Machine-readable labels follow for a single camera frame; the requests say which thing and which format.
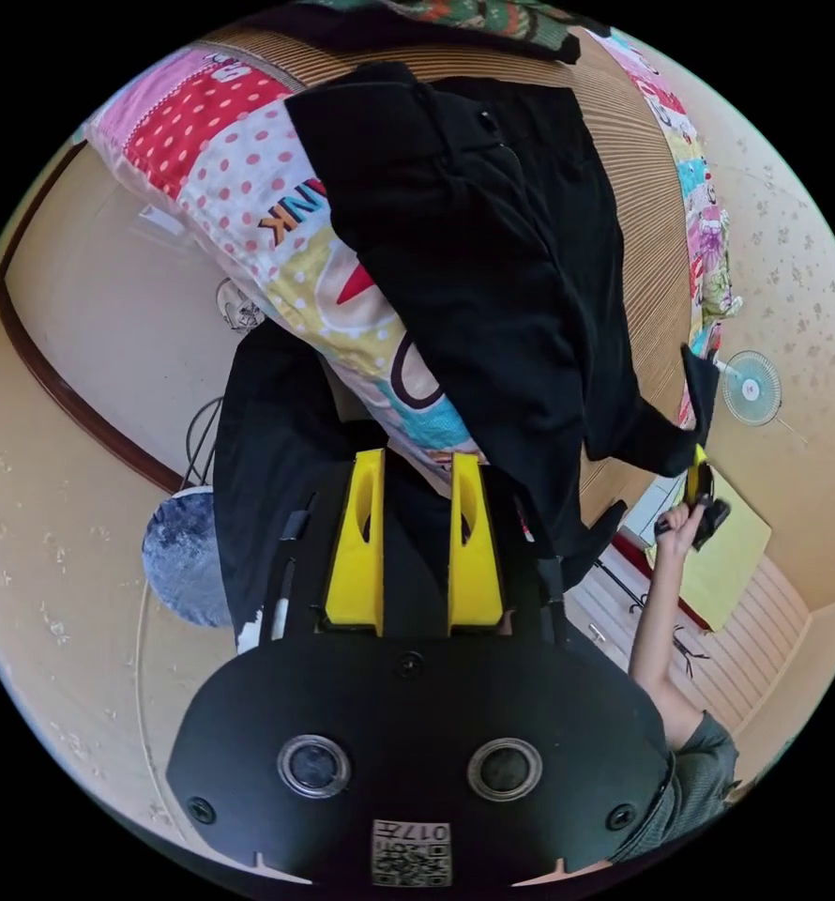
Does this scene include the bed with woven mat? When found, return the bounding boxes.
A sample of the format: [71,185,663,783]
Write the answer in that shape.
[83,21,744,481]

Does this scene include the black pants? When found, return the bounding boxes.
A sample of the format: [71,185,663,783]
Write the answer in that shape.
[213,61,722,652]

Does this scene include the pile of clothes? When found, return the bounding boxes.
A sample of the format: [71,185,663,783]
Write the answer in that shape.
[297,0,613,66]

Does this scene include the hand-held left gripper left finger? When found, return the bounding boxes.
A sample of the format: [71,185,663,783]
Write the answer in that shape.
[321,450,387,632]

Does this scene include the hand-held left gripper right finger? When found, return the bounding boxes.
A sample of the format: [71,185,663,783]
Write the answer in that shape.
[448,452,509,632]

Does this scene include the white standing fan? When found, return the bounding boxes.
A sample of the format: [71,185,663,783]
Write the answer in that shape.
[712,348,810,446]

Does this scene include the person's right hand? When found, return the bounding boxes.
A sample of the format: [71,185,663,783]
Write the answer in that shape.
[653,497,704,566]

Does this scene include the person's right forearm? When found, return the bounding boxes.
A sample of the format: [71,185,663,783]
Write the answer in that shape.
[627,552,700,751]

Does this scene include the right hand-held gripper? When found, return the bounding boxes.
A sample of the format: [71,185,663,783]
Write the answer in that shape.
[683,443,735,554]

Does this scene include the blue round stool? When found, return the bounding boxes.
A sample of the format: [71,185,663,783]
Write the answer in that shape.
[141,395,237,629]

